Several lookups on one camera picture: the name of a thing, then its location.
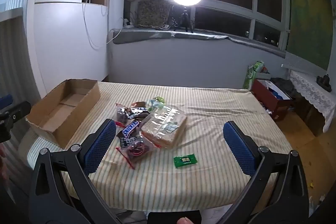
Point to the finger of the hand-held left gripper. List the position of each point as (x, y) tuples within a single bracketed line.
[(5, 101), (18, 110)]

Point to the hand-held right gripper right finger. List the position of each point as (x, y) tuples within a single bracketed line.
[(239, 146)]

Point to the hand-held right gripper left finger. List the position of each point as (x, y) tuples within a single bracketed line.
[(101, 144)]

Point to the brown chocolate bar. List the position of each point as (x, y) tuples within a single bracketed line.
[(130, 128)]

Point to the clear red candy packet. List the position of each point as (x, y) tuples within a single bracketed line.
[(136, 149)]

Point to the red snack packet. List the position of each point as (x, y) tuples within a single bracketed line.
[(122, 113)]

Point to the brown cardboard box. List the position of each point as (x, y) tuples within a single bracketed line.
[(84, 100)]

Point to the small brown snack packet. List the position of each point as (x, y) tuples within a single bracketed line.
[(138, 104)]

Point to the green candy packet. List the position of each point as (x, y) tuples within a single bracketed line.
[(186, 161)]

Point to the sliced bread bag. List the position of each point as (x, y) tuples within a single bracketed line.
[(164, 127)]

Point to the clear green snack packet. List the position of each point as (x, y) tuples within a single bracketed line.
[(156, 102)]

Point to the person's right hand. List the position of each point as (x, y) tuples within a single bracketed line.
[(184, 221)]

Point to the red storage box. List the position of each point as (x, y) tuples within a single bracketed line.
[(267, 103)]

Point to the green paper bag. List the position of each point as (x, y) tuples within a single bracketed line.
[(250, 75)]

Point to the dark cloth pile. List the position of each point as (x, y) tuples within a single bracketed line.
[(284, 85)]

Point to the white lace cloth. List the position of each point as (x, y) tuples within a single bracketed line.
[(312, 92)]

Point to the dark figurine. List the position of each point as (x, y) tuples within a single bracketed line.
[(324, 81)]

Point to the grey sill cover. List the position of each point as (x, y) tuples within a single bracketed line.
[(183, 37)]

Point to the white power strip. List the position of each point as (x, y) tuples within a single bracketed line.
[(127, 23)]

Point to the white charger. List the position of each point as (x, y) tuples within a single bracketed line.
[(166, 27)]

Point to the black tripod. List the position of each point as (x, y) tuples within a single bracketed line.
[(185, 19)]

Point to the woven basket on windowsill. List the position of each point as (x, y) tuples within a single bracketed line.
[(153, 13)]

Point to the green wall painting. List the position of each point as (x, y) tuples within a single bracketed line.
[(309, 16)]

